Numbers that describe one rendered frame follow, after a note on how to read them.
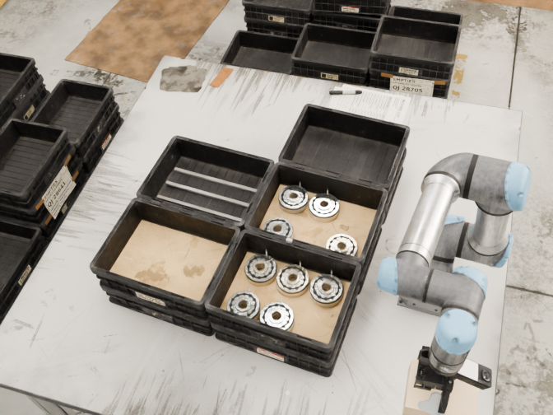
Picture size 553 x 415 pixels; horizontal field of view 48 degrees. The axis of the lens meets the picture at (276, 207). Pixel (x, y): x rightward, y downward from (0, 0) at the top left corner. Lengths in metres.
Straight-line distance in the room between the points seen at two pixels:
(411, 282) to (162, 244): 1.04
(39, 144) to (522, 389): 2.38
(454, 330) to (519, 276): 1.86
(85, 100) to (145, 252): 1.44
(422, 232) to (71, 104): 2.35
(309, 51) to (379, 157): 1.27
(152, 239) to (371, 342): 0.80
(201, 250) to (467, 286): 1.03
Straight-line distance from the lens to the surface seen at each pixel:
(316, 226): 2.09
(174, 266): 2.06
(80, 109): 3.34
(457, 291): 1.31
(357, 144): 2.33
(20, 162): 3.05
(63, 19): 4.68
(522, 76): 4.00
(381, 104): 2.66
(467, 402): 1.55
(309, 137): 2.35
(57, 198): 2.97
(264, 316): 1.89
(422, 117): 2.63
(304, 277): 1.95
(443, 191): 1.53
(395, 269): 1.33
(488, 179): 1.58
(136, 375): 2.06
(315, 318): 1.92
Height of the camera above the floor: 2.54
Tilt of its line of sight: 53 degrees down
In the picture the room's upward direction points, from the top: 6 degrees counter-clockwise
